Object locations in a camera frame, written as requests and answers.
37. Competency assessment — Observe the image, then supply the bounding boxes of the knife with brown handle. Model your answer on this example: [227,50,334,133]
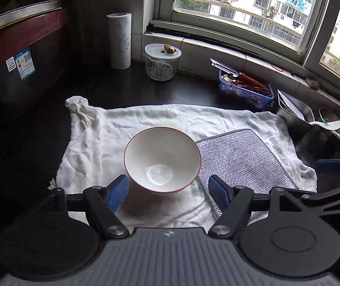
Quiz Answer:
[210,58,269,88]

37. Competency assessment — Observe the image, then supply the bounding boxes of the white cloth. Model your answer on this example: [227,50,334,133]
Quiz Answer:
[49,96,318,230]

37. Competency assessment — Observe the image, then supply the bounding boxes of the white plastic spoon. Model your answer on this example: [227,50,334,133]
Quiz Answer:
[305,120,340,131]

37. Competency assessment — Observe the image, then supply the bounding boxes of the glass jar with lid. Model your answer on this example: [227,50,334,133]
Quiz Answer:
[144,43,182,82]

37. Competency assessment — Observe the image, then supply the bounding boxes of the blue plastic basket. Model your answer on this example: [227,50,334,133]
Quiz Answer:
[219,69,274,110]

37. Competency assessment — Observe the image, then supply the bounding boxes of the window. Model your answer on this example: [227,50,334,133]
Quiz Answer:
[142,0,340,93]

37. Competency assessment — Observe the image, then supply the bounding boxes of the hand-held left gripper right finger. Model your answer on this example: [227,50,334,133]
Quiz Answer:
[208,174,310,240]

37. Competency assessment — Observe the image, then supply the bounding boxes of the silver mesh dishcloth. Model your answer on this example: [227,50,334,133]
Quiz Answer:
[195,129,298,219]

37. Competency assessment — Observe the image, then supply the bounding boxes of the dark appliance with sticker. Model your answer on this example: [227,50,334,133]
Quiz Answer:
[0,0,69,111]

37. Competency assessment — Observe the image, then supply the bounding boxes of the white paper towel roll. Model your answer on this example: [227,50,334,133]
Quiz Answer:
[107,12,132,70]

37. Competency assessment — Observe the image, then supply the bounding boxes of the metal ladle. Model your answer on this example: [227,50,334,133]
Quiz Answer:
[319,107,340,149]

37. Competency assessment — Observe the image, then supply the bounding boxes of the white bowl with red rim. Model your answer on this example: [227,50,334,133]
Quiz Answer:
[124,127,202,194]

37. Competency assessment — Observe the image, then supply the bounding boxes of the stainless steel container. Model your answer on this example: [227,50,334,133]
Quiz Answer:
[277,90,340,158]

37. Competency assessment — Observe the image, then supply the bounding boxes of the dried red chilies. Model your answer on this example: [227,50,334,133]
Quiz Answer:
[231,79,270,93]

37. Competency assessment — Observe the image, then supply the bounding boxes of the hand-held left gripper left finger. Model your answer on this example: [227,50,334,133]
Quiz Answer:
[46,174,129,239]

